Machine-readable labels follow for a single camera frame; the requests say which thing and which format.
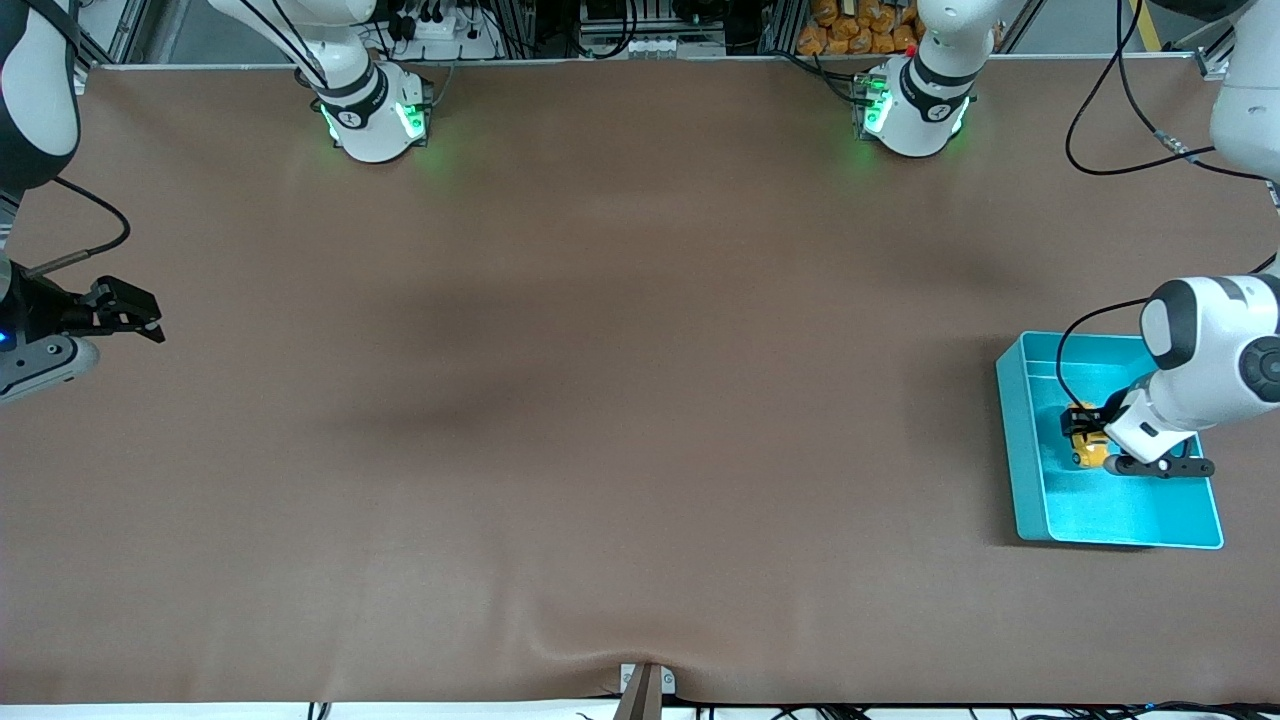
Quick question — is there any yellow beetle toy car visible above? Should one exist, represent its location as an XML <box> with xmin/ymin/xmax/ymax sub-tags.
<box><xmin>1070</xmin><ymin>405</ymin><xmax>1111</xmax><ymax>470</ymax></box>

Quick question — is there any teal plastic bin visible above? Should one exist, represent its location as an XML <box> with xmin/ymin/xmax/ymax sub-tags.
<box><xmin>995</xmin><ymin>331</ymin><xmax>1225</xmax><ymax>551</ymax></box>

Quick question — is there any white power strip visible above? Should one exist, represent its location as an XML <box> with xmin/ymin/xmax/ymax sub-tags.
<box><xmin>385</xmin><ymin>0</ymin><xmax>503</xmax><ymax>61</ymax></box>

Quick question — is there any brown table mat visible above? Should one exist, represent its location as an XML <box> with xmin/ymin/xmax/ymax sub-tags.
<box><xmin>0</xmin><ymin>55</ymin><xmax>1280</xmax><ymax>706</ymax></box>

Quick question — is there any pile of orange items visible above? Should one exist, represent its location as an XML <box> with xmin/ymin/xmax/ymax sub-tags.
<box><xmin>797</xmin><ymin>0</ymin><xmax>923</xmax><ymax>57</ymax></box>

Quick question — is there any white terminal block row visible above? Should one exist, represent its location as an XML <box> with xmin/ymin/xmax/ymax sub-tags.
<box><xmin>622</xmin><ymin>35</ymin><xmax>727</xmax><ymax>60</ymax></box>

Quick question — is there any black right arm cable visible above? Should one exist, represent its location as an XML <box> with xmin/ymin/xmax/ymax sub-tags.
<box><xmin>22</xmin><ymin>175</ymin><xmax>133</xmax><ymax>279</ymax></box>

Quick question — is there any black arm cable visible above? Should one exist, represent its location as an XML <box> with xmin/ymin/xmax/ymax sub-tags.
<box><xmin>1055</xmin><ymin>0</ymin><xmax>1280</xmax><ymax>411</ymax></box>
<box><xmin>22</xmin><ymin>175</ymin><xmax>133</xmax><ymax>279</ymax></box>

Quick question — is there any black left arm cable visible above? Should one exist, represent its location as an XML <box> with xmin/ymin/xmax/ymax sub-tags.
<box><xmin>1055</xmin><ymin>0</ymin><xmax>1280</xmax><ymax>411</ymax></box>

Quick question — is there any brown bar under bracket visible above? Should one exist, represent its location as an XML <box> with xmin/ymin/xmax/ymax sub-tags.
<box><xmin>612</xmin><ymin>664</ymin><xmax>663</xmax><ymax>720</ymax></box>

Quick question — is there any metal table edge bracket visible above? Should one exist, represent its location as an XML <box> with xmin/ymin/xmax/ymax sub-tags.
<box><xmin>619</xmin><ymin>663</ymin><xmax>677</xmax><ymax>697</ymax></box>

